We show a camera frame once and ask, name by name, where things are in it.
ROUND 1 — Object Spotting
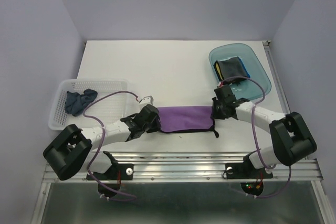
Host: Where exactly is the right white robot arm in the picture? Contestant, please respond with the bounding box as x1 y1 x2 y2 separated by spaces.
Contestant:
213 85 317 179

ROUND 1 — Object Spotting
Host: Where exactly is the teal translucent plastic tray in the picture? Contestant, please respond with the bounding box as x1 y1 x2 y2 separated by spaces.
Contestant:
209 43 271 100

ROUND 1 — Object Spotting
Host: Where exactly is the white perforated plastic basket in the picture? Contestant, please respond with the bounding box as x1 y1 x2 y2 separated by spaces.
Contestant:
48 78 132 131

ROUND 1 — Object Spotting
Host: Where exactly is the purple microfiber towel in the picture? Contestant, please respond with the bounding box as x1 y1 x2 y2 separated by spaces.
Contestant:
158 106 219 138

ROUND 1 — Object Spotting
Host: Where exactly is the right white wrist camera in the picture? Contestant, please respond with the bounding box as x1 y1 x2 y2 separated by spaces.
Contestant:
217 81 228 88

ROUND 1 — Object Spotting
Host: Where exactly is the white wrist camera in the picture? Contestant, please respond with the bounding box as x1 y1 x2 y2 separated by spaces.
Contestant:
138 95 154 105
217 81 228 88

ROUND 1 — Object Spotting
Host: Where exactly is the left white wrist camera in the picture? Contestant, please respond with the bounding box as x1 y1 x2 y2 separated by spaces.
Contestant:
138 95 154 105

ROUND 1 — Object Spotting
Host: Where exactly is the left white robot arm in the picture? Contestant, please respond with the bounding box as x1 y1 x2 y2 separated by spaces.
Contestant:
43 104 159 180

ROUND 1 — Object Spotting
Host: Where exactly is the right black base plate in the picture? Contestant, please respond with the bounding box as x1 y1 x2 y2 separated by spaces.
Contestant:
223 163 274 180

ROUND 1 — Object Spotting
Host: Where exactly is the blue microfiber towel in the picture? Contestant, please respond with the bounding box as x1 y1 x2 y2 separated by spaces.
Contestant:
239 58 250 78

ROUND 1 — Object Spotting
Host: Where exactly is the dark grey towel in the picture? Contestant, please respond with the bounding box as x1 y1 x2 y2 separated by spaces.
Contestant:
65 89 98 116

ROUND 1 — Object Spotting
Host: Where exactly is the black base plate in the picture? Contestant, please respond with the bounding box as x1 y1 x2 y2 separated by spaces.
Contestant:
223 163 274 180
90 163 134 181

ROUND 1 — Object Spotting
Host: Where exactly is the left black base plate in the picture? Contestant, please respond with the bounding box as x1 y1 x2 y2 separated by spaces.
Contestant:
90 163 134 181

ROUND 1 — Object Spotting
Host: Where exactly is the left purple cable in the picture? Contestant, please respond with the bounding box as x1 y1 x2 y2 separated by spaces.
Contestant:
82 91 139 201

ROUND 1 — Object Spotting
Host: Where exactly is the aluminium extrusion rail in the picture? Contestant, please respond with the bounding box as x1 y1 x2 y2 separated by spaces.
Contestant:
41 152 323 183

